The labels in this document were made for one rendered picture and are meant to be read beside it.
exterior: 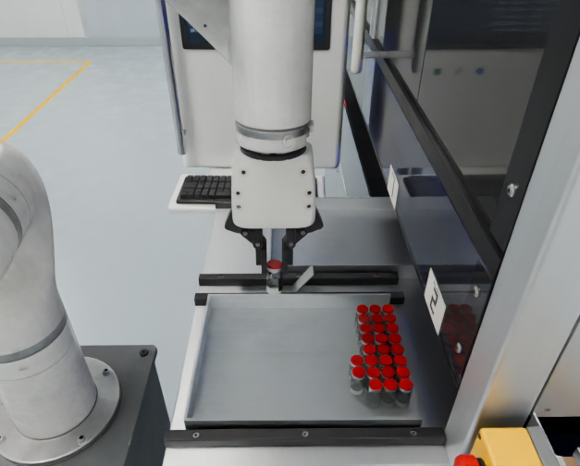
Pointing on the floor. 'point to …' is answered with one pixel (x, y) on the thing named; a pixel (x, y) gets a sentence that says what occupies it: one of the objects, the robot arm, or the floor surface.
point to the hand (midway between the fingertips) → (274, 255)
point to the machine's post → (540, 263)
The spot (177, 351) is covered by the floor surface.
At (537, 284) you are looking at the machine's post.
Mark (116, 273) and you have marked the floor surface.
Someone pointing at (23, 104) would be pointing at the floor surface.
